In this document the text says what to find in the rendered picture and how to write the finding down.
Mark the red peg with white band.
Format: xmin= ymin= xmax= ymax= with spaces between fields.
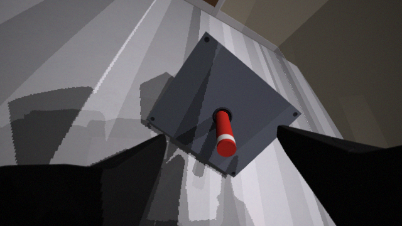
xmin=215 ymin=110 xmax=237 ymax=157

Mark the dark grey square panel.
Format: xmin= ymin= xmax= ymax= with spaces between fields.
xmin=147 ymin=32 xmax=302 ymax=178

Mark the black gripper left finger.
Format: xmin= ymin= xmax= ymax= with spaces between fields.
xmin=0 ymin=134 xmax=166 ymax=226

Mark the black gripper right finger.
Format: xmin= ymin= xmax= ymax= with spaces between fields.
xmin=277 ymin=125 xmax=402 ymax=226

